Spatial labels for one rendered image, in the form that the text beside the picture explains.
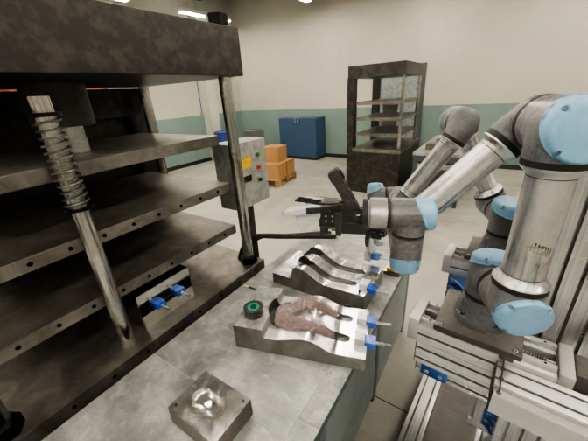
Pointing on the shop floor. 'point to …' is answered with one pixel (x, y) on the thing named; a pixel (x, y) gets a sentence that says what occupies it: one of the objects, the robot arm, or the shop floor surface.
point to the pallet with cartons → (279, 164)
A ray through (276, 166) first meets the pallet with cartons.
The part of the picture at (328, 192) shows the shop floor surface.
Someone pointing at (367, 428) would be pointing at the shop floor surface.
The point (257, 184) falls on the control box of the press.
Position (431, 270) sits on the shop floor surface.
